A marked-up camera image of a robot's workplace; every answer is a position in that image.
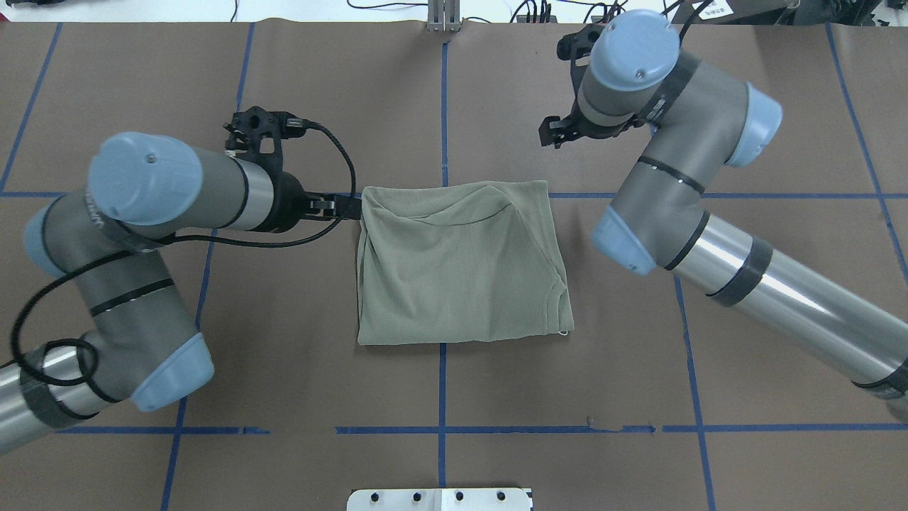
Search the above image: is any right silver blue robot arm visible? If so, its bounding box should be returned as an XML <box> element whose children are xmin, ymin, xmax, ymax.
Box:
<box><xmin>538</xmin><ymin>10</ymin><xmax>906</xmax><ymax>424</ymax></box>

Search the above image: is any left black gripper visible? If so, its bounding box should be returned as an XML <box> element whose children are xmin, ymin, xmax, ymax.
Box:
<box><xmin>267</xmin><ymin>172</ymin><xmax>361</xmax><ymax>233</ymax></box>

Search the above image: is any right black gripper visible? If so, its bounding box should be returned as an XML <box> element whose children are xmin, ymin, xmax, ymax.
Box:
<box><xmin>538</xmin><ymin>110</ymin><xmax>639</xmax><ymax>148</ymax></box>

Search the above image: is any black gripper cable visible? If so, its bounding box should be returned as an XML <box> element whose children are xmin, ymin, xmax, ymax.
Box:
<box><xmin>10</xmin><ymin>122</ymin><xmax>358</xmax><ymax>388</ymax></box>

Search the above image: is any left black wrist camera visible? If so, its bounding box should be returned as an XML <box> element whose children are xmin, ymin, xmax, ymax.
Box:
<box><xmin>223</xmin><ymin>106</ymin><xmax>312</xmax><ymax>179</ymax></box>

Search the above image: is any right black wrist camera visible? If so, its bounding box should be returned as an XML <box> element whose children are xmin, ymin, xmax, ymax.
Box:
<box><xmin>555</xmin><ymin>23</ymin><xmax>606</xmax><ymax>62</ymax></box>

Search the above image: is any green long-sleeve shirt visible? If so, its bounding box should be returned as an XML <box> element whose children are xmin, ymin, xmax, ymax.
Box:
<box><xmin>356</xmin><ymin>180</ymin><xmax>576</xmax><ymax>346</ymax></box>

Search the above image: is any white camera mast base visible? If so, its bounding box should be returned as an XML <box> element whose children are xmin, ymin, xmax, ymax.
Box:
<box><xmin>346</xmin><ymin>486</ymin><xmax>534</xmax><ymax>510</ymax></box>

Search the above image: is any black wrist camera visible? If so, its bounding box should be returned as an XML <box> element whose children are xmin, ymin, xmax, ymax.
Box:
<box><xmin>223</xmin><ymin>106</ymin><xmax>312</xmax><ymax>179</ymax></box>
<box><xmin>555</xmin><ymin>23</ymin><xmax>606</xmax><ymax>62</ymax></box>

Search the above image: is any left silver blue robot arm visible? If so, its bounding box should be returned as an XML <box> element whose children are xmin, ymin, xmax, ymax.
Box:
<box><xmin>2</xmin><ymin>132</ymin><xmax>359</xmax><ymax>455</ymax></box>

